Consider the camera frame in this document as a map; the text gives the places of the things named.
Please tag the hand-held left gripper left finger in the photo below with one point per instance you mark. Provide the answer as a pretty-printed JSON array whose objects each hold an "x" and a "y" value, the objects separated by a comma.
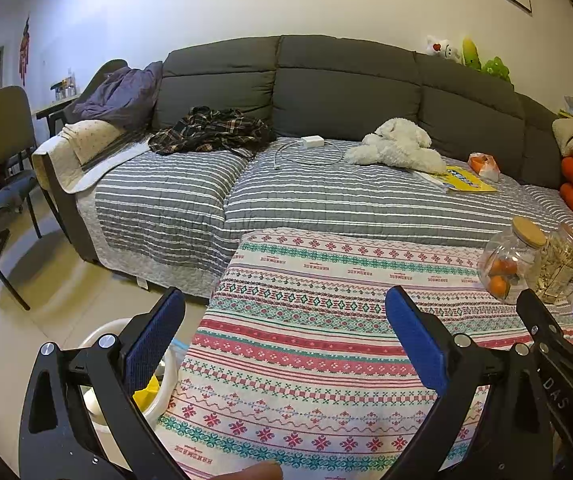
[{"x": 154, "y": 345}]

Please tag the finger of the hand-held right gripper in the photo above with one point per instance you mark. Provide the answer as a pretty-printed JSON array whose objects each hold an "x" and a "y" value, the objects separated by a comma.
[{"x": 541, "y": 325}]

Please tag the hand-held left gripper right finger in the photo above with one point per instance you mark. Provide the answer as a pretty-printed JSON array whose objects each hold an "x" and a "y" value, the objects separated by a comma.
[{"x": 416, "y": 340}]

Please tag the white round bin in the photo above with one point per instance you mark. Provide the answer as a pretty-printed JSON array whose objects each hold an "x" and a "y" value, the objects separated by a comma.
[{"x": 168, "y": 372}]

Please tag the yellow wrapper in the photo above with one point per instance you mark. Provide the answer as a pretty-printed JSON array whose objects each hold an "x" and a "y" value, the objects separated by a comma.
[{"x": 146, "y": 395}]

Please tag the person's left hand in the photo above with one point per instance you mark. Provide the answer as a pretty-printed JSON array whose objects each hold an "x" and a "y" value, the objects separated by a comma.
[{"x": 251, "y": 472}]

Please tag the orange fruit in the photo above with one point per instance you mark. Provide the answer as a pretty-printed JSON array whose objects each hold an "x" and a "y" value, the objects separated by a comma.
[
  {"x": 499, "y": 286},
  {"x": 505, "y": 267}
]

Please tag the glass jar with wooden lid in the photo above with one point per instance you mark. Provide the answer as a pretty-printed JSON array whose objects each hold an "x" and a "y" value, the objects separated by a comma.
[{"x": 504, "y": 245}]

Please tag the yellow book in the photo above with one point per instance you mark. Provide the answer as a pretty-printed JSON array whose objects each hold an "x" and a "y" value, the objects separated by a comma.
[{"x": 466, "y": 181}]

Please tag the orange plastic bag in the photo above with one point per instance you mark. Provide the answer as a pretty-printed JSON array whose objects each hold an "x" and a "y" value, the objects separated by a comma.
[{"x": 484, "y": 166}]

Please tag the grey striped blanket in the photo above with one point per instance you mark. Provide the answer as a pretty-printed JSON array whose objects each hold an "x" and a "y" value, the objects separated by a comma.
[{"x": 316, "y": 195}]

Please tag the white plush dog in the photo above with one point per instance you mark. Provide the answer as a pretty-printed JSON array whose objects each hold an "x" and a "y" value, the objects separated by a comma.
[{"x": 396, "y": 145}]

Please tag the cream quilt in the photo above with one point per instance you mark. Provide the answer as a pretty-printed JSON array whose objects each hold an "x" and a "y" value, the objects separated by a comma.
[{"x": 91, "y": 140}]

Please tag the dark plaid shirt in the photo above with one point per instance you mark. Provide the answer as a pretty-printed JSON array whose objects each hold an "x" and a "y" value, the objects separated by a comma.
[{"x": 206, "y": 130}]

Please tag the purple grey cloth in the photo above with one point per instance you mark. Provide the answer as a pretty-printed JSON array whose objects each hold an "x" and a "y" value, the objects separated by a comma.
[{"x": 121, "y": 95}]

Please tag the small side table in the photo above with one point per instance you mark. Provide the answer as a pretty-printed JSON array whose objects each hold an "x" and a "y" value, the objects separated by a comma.
[{"x": 56, "y": 110}]

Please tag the green plush toy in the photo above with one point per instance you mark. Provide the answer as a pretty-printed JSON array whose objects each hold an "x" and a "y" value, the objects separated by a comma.
[{"x": 496, "y": 69}]

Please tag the grey sofa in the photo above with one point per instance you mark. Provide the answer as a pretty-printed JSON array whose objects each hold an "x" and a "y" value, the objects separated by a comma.
[{"x": 341, "y": 85}]

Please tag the row of small bottles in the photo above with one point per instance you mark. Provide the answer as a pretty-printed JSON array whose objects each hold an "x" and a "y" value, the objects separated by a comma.
[{"x": 64, "y": 87}]

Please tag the yellow green plush corn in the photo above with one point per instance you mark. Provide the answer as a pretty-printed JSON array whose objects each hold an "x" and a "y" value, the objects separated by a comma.
[{"x": 471, "y": 54}]

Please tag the black frame chair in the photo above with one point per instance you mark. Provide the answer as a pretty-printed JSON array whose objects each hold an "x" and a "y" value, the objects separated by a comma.
[{"x": 1, "y": 120}]

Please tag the red wall hanging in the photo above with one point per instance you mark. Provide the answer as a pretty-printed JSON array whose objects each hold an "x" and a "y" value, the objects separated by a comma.
[{"x": 25, "y": 50}]

